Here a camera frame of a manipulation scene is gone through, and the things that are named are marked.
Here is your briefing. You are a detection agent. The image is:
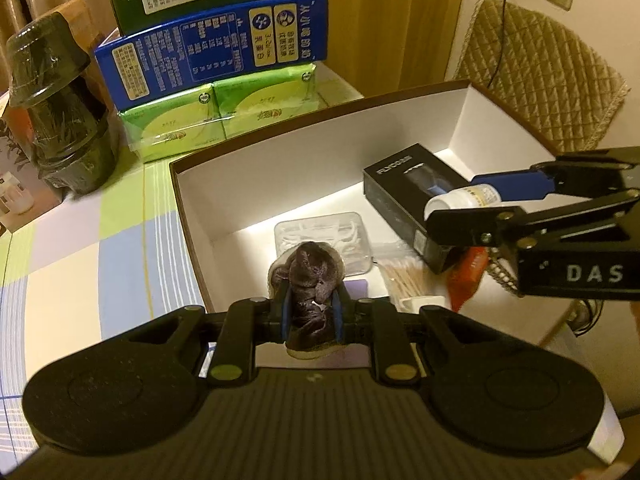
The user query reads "stack of wrapped dark bowls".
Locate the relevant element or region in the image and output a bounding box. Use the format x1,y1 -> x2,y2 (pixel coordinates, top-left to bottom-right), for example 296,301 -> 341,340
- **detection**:
6,14 -> 118,195

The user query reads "black product box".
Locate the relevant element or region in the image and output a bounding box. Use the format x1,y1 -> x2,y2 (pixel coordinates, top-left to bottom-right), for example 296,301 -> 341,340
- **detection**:
362,142 -> 476,275

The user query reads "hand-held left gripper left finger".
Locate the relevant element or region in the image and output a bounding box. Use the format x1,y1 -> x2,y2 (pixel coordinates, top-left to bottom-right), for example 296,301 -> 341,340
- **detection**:
127,282 -> 296,388

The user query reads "white humidifier box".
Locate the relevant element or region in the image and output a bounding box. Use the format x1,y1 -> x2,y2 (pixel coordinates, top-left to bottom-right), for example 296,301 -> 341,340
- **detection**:
0,105 -> 63,233

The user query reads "dark brown fabric bundle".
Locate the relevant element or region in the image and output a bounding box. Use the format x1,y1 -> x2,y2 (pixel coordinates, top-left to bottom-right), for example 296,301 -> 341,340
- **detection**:
267,241 -> 348,359

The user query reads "plaid tablecloth desktop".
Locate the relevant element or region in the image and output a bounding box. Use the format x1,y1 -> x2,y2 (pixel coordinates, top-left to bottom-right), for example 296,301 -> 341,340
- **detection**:
0,62 -> 366,461

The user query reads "quilted chair cover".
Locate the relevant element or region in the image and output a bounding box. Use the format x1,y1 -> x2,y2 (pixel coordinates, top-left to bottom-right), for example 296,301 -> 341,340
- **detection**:
452,0 -> 632,153

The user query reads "red sachet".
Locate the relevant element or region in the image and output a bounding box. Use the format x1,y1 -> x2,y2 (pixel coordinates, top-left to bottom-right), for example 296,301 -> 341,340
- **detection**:
445,246 -> 488,311

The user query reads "small white bottle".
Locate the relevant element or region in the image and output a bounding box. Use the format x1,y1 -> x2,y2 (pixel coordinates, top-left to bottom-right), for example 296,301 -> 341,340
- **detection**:
425,185 -> 503,221

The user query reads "cotton swab bag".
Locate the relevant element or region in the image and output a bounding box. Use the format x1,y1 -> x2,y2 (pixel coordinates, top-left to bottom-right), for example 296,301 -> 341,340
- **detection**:
372,245 -> 453,311

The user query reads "brown cardboard box white inside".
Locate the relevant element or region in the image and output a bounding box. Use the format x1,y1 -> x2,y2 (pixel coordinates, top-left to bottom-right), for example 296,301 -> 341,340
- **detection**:
169,80 -> 626,466

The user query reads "green tissue pack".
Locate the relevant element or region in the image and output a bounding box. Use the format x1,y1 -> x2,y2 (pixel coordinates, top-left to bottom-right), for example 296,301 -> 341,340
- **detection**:
212,62 -> 319,141
117,84 -> 225,163

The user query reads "white plastic hair clip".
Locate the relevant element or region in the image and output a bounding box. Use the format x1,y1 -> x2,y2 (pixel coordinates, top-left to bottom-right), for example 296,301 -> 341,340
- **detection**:
400,295 -> 447,313

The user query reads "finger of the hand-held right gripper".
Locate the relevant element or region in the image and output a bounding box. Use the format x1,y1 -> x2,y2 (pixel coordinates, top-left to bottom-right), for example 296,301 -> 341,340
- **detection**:
425,190 -> 640,261
470,146 -> 640,206

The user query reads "clear floss pick box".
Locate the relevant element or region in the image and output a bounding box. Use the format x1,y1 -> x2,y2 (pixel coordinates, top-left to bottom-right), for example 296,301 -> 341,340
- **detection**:
274,211 -> 373,278

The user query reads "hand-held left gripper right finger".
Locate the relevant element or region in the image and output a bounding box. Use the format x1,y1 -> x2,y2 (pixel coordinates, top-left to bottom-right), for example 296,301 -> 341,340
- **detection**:
332,285 -> 501,386

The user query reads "blue carton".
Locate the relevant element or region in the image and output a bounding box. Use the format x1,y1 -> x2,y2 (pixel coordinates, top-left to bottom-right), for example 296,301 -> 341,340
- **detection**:
95,0 -> 329,111

